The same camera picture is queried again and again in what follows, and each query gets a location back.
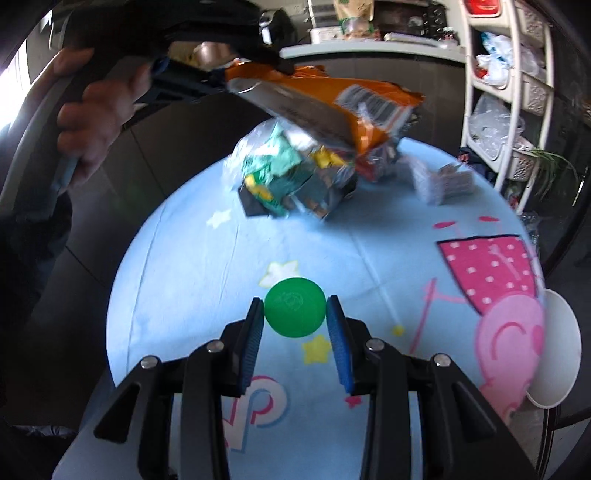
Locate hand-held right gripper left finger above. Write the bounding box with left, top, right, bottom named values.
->
left=52, top=298, right=266, bottom=480

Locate white plastic bag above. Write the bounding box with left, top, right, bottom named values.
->
left=475, top=32, right=542, bottom=88

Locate green brown snack pouch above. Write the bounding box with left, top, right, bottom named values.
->
left=334, top=0, right=376, bottom=38

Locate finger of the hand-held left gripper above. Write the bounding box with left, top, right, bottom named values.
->
left=222, top=39, right=297, bottom=77
left=148, top=58, right=241, bottom=106

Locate dark foil snack bag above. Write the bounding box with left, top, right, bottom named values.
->
left=238, top=159, right=359, bottom=223

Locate green leafy plant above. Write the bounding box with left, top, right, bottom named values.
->
left=525, top=147, right=581, bottom=206

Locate green crumpled snack wrapper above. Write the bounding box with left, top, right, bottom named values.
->
left=240, top=124, right=315, bottom=217

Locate green plastic ball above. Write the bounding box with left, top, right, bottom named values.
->
left=263, top=277, right=327, bottom=338

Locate white countertop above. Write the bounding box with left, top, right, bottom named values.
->
left=279, top=33, right=467, bottom=63

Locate person's left hand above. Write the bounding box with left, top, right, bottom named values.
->
left=56, top=46, right=154, bottom=186

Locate printed blue blanket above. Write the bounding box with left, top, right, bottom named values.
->
left=105, top=134, right=548, bottom=480

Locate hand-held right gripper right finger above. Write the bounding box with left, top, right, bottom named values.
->
left=325, top=294, right=541, bottom=480

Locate red lidded container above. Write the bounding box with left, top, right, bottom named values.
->
left=464, top=0, right=503, bottom=17

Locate red snack wrapper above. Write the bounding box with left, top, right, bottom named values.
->
left=355, top=136, right=403, bottom=182

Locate orange snack bag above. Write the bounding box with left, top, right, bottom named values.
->
left=225, top=61, right=426, bottom=158

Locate clear plastic bag in rack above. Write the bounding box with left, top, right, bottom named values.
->
left=468, top=92, right=528, bottom=163

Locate white shelf rack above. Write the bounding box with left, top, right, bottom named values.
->
left=458, top=0, right=556, bottom=215

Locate white trash bin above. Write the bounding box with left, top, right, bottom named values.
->
left=525, top=288, right=583, bottom=409

